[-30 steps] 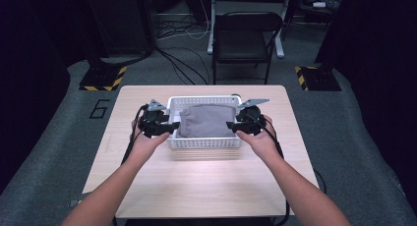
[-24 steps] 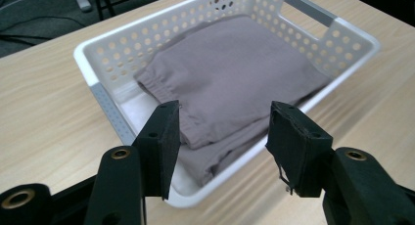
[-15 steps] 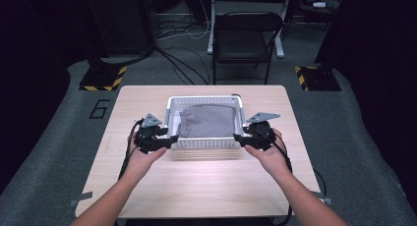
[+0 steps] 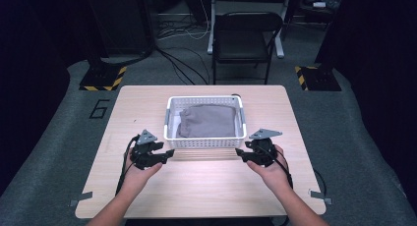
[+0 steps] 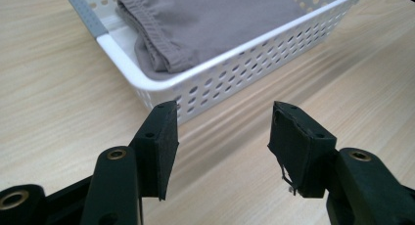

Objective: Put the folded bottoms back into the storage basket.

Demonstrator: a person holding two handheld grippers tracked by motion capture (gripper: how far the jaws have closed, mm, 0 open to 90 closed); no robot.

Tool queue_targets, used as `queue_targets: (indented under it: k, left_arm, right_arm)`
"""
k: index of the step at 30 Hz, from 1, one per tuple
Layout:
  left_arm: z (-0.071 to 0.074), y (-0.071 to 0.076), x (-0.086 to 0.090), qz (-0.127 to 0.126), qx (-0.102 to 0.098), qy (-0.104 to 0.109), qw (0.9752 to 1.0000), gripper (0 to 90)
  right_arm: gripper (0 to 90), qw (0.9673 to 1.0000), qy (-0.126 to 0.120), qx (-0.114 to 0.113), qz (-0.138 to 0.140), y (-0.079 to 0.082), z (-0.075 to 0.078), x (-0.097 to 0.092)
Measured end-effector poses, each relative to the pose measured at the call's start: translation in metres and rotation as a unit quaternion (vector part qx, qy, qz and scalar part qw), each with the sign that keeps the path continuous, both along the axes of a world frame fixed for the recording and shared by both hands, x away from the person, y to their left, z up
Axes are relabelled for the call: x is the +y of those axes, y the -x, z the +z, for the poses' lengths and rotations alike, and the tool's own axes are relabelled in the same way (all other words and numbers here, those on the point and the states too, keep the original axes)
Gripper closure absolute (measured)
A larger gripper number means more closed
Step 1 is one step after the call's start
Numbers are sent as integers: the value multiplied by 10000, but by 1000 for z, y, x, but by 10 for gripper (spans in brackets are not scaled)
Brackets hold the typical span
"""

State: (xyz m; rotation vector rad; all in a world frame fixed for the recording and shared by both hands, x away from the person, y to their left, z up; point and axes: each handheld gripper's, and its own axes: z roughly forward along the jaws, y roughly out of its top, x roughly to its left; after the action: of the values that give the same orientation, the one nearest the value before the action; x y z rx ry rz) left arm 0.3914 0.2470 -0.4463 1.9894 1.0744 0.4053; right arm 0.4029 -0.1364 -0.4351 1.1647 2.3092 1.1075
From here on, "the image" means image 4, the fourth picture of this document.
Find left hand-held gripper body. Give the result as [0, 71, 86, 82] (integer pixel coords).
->
[130, 129, 157, 171]

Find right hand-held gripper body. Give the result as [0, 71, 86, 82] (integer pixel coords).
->
[248, 128, 283, 168]

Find white perforated plastic basket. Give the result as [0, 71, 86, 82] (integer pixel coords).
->
[163, 94, 248, 150]

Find grey cloth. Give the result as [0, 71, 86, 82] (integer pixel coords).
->
[176, 103, 238, 139]

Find person's left hand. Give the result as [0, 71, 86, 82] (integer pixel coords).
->
[122, 148, 163, 195]

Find person's right hand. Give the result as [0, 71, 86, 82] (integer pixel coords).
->
[246, 144, 293, 196]

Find black striped stand base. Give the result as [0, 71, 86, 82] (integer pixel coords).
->
[293, 65, 342, 92]
[79, 64, 128, 92]

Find black folding chair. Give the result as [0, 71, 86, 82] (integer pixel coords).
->
[211, 11, 284, 85]

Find right hand-held gripper black cable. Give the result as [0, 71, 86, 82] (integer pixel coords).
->
[254, 143, 328, 198]

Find hand-held gripper black cable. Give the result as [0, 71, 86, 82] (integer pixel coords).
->
[115, 135, 141, 197]
[254, 143, 328, 198]

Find left hand-held gripper black cable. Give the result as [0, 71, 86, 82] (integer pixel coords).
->
[115, 135, 141, 197]

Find grey metal table bracket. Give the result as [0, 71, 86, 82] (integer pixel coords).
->
[309, 189, 333, 206]
[69, 191, 93, 207]

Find black floor cables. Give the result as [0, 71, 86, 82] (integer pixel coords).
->
[152, 19, 211, 86]

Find white floor cable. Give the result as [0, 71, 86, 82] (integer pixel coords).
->
[156, 0, 211, 41]

